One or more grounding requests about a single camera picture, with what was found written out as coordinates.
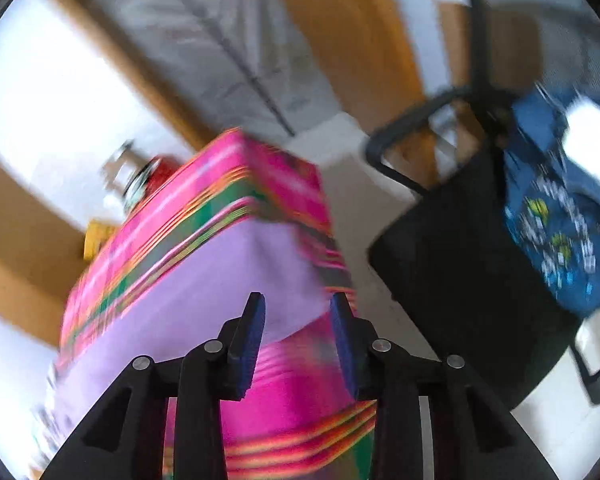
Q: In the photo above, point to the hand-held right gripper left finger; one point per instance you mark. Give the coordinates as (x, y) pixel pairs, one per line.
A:
(250, 350)

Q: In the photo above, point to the clear plastic door curtain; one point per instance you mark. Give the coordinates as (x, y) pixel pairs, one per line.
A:
(205, 35)

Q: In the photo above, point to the black mesh chair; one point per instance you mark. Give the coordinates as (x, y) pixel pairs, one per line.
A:
(455, 285)

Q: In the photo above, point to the pink plaid blanket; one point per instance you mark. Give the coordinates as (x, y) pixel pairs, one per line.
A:
(260, 175)

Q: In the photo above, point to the red plastic bag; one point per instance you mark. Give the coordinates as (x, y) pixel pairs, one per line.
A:
(161, 175)

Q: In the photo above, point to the cardboard sheet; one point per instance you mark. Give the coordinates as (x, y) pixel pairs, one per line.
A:
(510, 45)

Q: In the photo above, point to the wooden door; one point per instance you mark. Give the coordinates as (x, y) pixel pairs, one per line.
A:
(355, 35)

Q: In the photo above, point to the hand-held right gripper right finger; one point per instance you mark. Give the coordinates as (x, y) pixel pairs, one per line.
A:
(342, 350)

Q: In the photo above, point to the purple fleece garment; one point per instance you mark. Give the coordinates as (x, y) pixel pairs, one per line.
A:
(230, 270)

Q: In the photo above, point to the yellow bag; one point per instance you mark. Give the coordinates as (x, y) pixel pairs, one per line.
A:
(99, 240)

